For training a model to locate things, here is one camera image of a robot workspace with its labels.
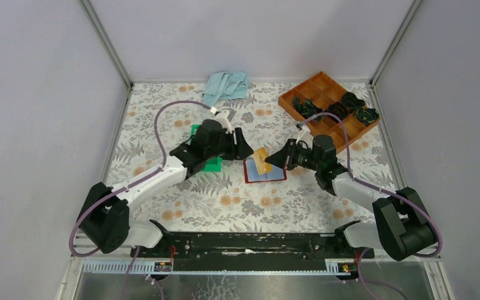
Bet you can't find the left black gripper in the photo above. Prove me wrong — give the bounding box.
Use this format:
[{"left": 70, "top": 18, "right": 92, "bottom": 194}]
[{"left": 204, "top": 128, "right": 254, "bottom": 161}]

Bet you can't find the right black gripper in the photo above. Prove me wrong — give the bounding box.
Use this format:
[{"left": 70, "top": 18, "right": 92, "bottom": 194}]
[{"left": 265, "top": 139, "right": 321, "bottom": 172}]

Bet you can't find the gold VIP card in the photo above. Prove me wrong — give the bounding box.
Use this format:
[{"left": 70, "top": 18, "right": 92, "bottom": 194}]
[{"left": 253, "top": 147, "right": 273, "bottom": 175}]

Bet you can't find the red leather card holder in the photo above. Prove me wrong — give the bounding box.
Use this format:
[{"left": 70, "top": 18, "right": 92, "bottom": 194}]
[{"left": 243, "top": 158, "right": 287, "bottom": 184}]

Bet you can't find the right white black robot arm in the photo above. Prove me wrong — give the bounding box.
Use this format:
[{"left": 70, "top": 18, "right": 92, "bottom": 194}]
[{"left": 265, "top": 135, "right": 443, "bottom": 261}]

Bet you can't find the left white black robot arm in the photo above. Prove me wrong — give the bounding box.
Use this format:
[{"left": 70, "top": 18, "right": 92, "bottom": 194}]
[{"left": 77, "top": 119, "right": 254, "bottom": 257}]

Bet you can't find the green plastic bin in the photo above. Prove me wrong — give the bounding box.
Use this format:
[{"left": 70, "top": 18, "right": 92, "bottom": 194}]
[{"left": 191, "top": 124, "right": 223, "bottom": 173}]

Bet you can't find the dark rolled sock left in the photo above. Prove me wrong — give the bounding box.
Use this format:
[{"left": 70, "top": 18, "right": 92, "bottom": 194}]
[{"left": 292, "top": 97, "right": 324, "bottom": 119}]

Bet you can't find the dark rolled sock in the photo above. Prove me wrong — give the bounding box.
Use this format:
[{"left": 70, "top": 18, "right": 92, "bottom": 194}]
[
  {"left": 354, "top": 106, "right": 380, "bottom": 126},
  {"left": 325, "top": 102, "right": 350, "bottom": 123},
  {"left": 292, "top": 97, "right": 324, "bottom": 119},
  {"left": 341, "top": 92, "right": 366, "bottom": 114}
]

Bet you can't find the light blue cloth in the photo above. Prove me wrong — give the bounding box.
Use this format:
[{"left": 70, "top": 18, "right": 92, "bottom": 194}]
[{"left": 202, "top": 72, "right": 250, "bottom": 106}]

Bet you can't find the dark rolled sock middle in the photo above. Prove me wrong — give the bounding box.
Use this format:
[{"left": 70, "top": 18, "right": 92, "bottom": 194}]
[{"left": 325, "top": 102, "right": 350, "bottom": 123}]

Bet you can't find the orange compartment tray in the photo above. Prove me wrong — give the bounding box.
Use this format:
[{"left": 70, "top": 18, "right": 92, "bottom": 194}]
[{"left": 278, "top": 71, "right": 380, "bottom": 153}]

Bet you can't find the dark rolled sock top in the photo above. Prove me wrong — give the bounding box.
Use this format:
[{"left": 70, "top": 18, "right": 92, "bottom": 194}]
[{"left": 341, "top": 92, "right": 366, "bottom": 114}]

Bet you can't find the dark rolled sock right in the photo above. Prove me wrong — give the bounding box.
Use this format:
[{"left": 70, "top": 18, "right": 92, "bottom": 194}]
[{"left": 354, "top": 106, "right": 380, "bottom": 126}]

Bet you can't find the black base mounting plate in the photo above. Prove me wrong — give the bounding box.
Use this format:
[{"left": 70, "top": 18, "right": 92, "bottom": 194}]
[{"left": 131, "top": 232, "right": 374, "bottom": 273}]

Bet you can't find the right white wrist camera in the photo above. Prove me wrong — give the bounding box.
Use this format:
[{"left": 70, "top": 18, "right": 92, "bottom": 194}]
[{"left": 296, "top": 124, "right": 313, "bottom": 145}]

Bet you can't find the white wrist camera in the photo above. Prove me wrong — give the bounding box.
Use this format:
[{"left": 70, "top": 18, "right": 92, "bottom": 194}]
[
  {"left": 214, "top": 110, "right": 234, "bottom": 134},
  {"left": 296, "top": 124, "right": 313, "bottom": 145}
]

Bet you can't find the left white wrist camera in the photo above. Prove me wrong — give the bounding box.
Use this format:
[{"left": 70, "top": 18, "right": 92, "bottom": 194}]
[{"left": 214, "top": 110, "right": 234, "bottom": 134}]

